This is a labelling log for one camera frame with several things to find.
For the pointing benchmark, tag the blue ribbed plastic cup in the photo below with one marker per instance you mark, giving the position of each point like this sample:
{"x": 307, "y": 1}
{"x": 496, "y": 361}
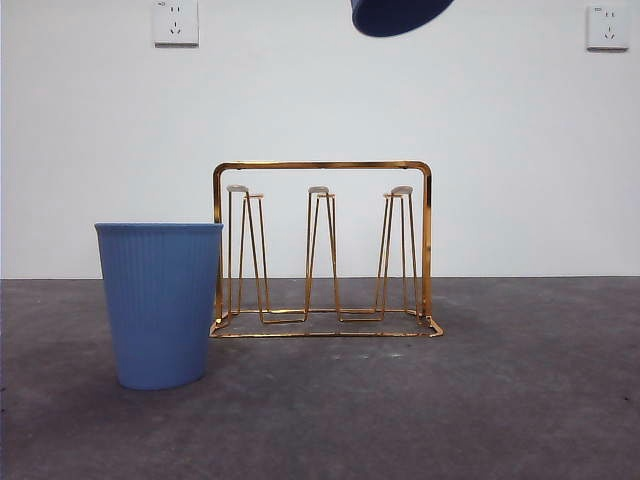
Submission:
{"x": 400, "y": 17}
{"x": 160, "y": 300}

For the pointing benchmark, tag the white wall socket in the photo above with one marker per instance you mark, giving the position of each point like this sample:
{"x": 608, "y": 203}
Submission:
{"x": 175, "y": 25}
{"x": 607, "y": 27}

